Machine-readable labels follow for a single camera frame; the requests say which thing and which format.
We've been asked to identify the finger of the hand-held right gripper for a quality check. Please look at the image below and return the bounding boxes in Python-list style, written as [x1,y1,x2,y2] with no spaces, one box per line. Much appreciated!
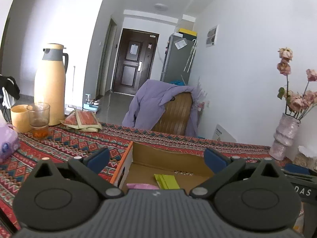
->
[282,163,312,178]

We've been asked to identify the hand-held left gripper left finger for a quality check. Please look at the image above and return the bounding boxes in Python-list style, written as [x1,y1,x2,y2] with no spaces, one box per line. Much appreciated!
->
[33,147,125,200]

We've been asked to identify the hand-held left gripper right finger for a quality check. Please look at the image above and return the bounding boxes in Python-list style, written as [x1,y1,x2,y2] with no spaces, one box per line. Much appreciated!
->
[189,147,284,200]

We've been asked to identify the pink snack packet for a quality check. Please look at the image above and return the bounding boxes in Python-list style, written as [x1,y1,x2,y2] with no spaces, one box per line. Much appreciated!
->
[126,183,159,190]

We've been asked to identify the red cardboard box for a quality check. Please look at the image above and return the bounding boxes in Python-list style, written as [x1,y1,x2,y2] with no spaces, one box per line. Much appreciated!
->
[110,141,216,196]

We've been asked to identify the clear jar with white lid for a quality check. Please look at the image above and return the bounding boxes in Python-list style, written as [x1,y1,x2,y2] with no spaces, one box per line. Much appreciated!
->
[296,145,317,165]

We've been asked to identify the white cardboard sheet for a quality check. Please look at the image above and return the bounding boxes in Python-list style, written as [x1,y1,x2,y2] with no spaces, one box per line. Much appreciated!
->
[212,124,237,143]

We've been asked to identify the pink ribbed vase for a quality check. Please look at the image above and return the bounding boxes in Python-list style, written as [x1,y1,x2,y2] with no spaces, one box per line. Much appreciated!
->
[269,113,301,161]

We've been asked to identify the red patterned paper stack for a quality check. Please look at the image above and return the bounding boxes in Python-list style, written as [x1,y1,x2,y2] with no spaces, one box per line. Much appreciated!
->
[60,109,102,132]

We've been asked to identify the light blue plastic stand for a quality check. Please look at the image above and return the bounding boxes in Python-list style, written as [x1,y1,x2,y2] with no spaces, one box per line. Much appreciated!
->
[83,94,101,111]

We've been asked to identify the wooden chair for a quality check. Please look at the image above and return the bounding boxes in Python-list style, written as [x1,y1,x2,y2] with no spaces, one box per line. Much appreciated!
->
[151,92,194,135]

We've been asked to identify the dried pink roses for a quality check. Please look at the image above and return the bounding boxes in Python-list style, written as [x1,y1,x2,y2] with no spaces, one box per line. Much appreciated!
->
[277,47,317,121]

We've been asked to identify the glass cup with tea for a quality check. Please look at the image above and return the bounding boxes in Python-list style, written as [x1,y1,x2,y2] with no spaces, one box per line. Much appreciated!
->
[27,102,51,139]

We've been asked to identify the purple jacket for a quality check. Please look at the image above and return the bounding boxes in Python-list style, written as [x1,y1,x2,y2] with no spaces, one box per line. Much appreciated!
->
[122,79,207,137]

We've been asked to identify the yellow thermos jug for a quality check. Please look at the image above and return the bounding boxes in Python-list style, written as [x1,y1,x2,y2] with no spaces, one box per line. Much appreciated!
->
[34,43,69,126]

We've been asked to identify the yellow mug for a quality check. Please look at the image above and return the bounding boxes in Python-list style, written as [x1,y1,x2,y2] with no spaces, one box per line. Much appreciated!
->
[10,105,32,133]

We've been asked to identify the dark brown entrance door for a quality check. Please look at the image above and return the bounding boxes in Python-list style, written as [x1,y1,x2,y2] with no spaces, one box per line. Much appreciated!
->
[111,28,159,96]

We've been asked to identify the purple tissue pack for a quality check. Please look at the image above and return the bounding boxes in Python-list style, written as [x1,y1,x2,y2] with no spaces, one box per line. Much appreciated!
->
[0,109,20,163]

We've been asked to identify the white interior door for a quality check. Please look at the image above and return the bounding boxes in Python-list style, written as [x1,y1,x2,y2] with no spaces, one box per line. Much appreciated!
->
[99,17,117,97]

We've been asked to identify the grey refrigerator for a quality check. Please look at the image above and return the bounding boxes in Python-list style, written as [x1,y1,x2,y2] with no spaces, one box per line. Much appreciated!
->
[161,35,197,85]

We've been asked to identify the white folded umbrella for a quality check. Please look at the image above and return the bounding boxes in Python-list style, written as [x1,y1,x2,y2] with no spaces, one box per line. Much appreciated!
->
[184,39,198,72]

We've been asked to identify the black garment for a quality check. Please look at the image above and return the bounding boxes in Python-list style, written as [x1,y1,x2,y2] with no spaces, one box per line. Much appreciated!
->
[0,75,21,100]

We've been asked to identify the yellow and black box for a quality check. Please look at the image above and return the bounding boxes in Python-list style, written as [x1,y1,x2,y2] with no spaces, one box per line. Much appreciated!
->
[178,28,198,36]

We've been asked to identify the beige cardboard box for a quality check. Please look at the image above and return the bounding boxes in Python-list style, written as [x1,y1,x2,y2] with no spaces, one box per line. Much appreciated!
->
[182,15,196,29]

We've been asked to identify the white wall panel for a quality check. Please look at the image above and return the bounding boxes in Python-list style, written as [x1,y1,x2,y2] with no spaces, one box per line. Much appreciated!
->
[206,25,220,47]

